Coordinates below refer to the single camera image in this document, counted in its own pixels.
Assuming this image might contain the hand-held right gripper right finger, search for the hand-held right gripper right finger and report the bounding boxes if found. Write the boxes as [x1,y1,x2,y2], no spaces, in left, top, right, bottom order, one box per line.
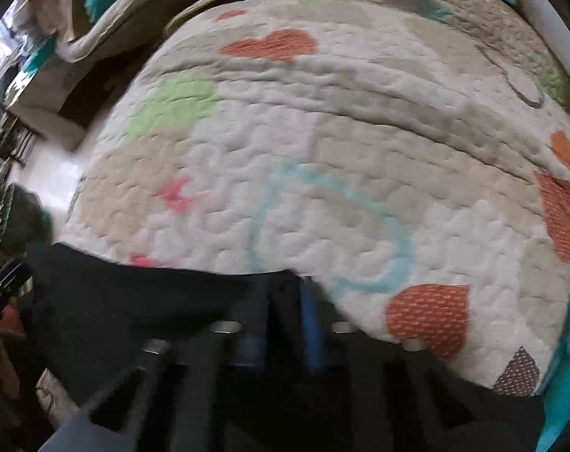
[285,276,476,452]

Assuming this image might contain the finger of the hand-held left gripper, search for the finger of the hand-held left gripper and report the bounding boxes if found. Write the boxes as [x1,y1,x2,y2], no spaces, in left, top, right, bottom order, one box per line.
[0,258,34,327]

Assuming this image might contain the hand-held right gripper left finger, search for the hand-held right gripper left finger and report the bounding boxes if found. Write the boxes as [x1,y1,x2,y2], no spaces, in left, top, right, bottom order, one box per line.
[39,321,269,452]

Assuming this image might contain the black pants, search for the black pants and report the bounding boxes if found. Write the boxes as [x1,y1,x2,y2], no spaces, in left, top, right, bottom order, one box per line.
[18,242,547,452]

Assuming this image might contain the dark wooden chair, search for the dark wooden chair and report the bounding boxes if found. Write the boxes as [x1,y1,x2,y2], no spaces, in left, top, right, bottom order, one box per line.
[0,112,38,171]

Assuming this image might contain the heart print quilted bedspread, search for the heart print quilted bedspread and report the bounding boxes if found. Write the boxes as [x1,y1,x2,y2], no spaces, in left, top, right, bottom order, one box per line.
[59,0,570,399]

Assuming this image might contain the beige bench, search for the beige bench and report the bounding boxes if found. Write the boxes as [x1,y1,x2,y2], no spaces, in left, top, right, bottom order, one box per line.
[5,38,107,138]

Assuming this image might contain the teal cloth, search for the teal cloth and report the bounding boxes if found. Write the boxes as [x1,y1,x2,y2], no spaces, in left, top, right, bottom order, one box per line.
[533,277,570,452]

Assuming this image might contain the beige and teal blanket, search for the beige and teal blanket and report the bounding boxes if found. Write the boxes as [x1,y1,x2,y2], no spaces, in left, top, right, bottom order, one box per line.
[54,0,231,63]

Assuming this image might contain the white bed frame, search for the white bed frame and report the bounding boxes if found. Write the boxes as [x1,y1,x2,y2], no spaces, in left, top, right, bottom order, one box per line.
[515,0,570,121]

